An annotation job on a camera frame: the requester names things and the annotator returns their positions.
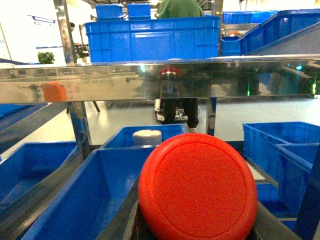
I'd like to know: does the steel shelf front rail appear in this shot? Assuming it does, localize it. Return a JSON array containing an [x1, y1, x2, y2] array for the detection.
[[0, 54, 320, 104]]

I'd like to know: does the blue bin lower shelf right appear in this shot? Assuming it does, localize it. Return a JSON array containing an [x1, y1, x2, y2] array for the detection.
[[242, 121, 320, 214]]

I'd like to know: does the blue bin lower shelf left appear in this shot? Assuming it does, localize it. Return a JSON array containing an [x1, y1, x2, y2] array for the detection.
[[0, 141, 79, 212]]

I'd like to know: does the large blue bin upper shelf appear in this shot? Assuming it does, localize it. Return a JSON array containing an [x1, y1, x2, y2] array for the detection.
[[84, 16, 220, 63]]

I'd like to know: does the red emergency stop button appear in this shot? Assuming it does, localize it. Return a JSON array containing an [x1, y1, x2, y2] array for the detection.
[[138, 133, 258, 240]]

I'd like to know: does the blue target bin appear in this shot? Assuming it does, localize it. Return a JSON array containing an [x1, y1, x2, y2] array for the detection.
[[23, 147, 154, 240]]

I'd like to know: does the potted green plant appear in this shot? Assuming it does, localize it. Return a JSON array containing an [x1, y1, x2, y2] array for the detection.
[[37, 51, 55, 64]]

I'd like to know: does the person in green shirt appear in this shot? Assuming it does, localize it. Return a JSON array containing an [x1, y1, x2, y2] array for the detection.
[[155, 0, 206, 133]]

